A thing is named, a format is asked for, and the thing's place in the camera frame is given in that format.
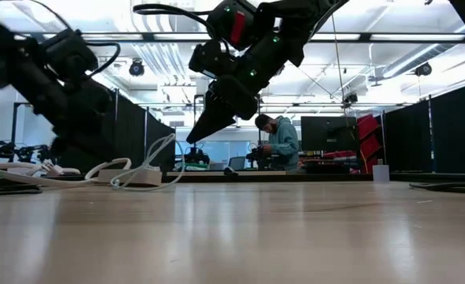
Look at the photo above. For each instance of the black monitor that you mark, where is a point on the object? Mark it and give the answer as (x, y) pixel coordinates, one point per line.
(327, 134)

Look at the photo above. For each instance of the red bin rack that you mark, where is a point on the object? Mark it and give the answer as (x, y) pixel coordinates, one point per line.
(368, 148)

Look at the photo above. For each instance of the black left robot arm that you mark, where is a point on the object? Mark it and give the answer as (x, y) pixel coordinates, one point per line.
(3, 59)

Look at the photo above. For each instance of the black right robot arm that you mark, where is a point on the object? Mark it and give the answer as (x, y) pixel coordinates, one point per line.
(295, 23)

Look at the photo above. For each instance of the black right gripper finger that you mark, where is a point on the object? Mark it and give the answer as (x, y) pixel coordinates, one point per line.
(210, 114)
(224, 124)

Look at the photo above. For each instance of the black partition curtain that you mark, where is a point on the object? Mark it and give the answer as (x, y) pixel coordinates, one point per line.
(157, 146)
(457, 130)

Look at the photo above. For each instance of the black background rig frame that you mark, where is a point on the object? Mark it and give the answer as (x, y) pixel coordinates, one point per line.
(14, 126)

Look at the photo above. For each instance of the dark computer mouse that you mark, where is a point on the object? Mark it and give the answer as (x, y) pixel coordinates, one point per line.
(231, 172)

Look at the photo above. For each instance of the person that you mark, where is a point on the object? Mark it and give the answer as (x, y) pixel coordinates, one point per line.
(285, 142)

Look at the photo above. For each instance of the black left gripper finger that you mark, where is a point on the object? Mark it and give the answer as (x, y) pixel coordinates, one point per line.
(102, 144)
(72, 144)

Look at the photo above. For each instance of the black background robot arm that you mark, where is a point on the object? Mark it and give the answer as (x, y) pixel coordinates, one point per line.
(196, 158)

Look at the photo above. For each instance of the grey laptop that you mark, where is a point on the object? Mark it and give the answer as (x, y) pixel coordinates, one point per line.
(237, 163)

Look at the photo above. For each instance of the small black hanging device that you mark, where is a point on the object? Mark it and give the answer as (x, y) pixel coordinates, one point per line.
(350, 99)

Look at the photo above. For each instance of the white plug cluster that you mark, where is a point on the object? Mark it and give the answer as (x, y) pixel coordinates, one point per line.
(58, 170)

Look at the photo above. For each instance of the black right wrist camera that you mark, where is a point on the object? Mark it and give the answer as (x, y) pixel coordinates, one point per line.
(210, 59)

